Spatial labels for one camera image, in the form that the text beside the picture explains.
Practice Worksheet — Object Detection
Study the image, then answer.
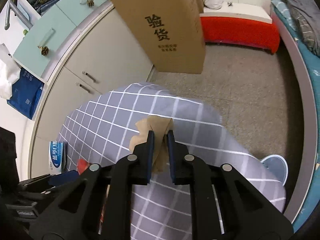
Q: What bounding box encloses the white paper bag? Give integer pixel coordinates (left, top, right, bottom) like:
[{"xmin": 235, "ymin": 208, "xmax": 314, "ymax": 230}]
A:
[{"xmin": 0, "ymin": 43, "xmax": 22, "ymax": 99}]

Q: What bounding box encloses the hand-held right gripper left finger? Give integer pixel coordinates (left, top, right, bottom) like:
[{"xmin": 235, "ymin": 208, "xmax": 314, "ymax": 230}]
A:
[{"xmin": 29, "ymin": 130, "xmax": 155, "ymax": 240}]

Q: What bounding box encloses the blue shopping bag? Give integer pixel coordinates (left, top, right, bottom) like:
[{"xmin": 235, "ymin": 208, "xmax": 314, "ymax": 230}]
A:
[{"xmin": 7, "ymin": 66, "xmax": 45, "ymax": 120}]

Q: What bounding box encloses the blue white packet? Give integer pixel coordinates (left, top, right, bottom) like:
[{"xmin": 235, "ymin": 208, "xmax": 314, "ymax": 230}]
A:
[{"xmin": 48, "ymin": 141, "xmax": 67, "ymax": 176}]

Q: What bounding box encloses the beige stocking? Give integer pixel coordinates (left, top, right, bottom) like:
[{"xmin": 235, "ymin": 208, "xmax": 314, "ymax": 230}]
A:
[{"xmin": 129, "ymin": 115, "xmax": 174, "ymax": 174}]

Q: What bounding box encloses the curved metal pole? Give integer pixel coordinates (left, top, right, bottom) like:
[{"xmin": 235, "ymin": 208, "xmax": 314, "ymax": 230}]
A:
[{"xmin": 4, "ymin": 0, "xmax": 33, "ymax": 30}]

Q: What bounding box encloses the light blue trash bin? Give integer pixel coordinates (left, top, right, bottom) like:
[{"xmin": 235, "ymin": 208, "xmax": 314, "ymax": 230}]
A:
[{"xmin": 260, "ymin": 154, "xmax": 288, "ymax": 187}]

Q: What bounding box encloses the grey checkered tablecloth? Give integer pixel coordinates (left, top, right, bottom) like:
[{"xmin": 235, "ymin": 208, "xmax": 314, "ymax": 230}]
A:
[{"xmin": 57, "ymin": 82, "xmax": 287, "ymax": 240}]

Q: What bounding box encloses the red snack bag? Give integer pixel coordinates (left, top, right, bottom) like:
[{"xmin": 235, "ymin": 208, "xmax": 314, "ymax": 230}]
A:
[{"xmin": 76, "ymin": 159, "xmax": 91, "ymax": 176}]

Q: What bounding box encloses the teal drawer unit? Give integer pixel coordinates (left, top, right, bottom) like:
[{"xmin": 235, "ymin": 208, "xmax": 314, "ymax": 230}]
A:
[{"xmin": 12, "ymin": 0, "xmax": 111, "ymax": 80}]

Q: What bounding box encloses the red bench with white top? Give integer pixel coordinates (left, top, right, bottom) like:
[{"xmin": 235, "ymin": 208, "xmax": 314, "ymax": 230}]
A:
[{"xmin": 199, "ymin": 1, "xmax": 280, "ymax": 55}]

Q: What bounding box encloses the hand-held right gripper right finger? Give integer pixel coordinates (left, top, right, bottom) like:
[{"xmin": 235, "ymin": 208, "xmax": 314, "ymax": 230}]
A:
[{"xmin": 167, "ymin": 129, "xmax": 293, "ymax": 240}]

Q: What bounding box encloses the large cardboard box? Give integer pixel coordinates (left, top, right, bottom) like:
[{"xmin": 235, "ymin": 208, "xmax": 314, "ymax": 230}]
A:
[{"xmin": 110, "ymin": 0, "xmax": 207, "ymax": 75}]

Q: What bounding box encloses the cream cabinet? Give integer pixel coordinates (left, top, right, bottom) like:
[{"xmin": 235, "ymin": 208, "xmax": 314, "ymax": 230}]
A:
[{"xmin": 25, "ymin": 4, "xmax": 160, "ymax": 180}]

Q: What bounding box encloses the grey duvet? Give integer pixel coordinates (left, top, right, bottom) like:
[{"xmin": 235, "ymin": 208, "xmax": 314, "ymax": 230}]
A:
[{"xmin": 281, "ymin": 0, "xmax": 320, "ymax": 55}]

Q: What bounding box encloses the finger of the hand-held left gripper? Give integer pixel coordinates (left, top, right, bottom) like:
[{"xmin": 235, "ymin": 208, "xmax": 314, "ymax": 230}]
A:
[{"xmin": 19, "ymin": 170, "xmax": 80, "ymax": 196}]

